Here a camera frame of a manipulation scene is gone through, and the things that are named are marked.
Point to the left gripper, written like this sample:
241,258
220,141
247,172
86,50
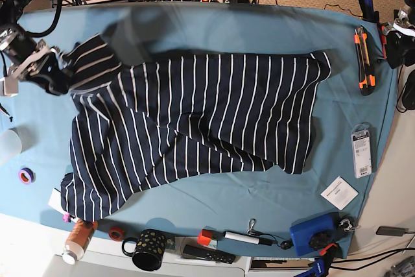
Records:
400,40

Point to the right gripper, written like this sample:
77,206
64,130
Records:
36,62

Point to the navy white striped t-shirt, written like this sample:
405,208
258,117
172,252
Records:
144,126

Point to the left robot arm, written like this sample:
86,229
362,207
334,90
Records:
398,36

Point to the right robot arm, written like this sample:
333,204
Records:
12,10

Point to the orange black tool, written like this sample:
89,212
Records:
384,32

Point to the blue black clamp top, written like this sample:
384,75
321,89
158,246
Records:
368,12

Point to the black round object right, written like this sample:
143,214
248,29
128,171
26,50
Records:
408,96

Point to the orange black utility knife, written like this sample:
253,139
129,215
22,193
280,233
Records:
366,73

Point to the translucent plastic cup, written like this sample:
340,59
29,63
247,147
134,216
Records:
10,145

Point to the teal table cloth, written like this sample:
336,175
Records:
225,201

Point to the purple tape roll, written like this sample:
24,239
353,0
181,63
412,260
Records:
26,175

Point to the clear plastic blister pack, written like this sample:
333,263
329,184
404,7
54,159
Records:
362,156

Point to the white paper sheet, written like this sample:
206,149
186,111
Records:
55,201

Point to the pink clip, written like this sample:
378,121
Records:
67,218

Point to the orange bottle white cap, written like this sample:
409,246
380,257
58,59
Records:
78,240

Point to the white square card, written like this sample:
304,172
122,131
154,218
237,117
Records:
339,193

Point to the red tape roll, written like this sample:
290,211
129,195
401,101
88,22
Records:
116,233

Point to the black power adapter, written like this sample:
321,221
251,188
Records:
391,231

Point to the black mug gold leaves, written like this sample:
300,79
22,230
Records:
147,250

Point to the blue box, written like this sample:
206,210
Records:
313,235

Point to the red orange cube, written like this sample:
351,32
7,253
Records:
205,237

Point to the black remote control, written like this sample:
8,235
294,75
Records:
210,255

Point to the metal carabiner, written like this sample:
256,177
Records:
251,224

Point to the blue clamp bottom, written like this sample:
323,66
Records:
321,266

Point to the white black marker pen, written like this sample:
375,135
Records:
247,238

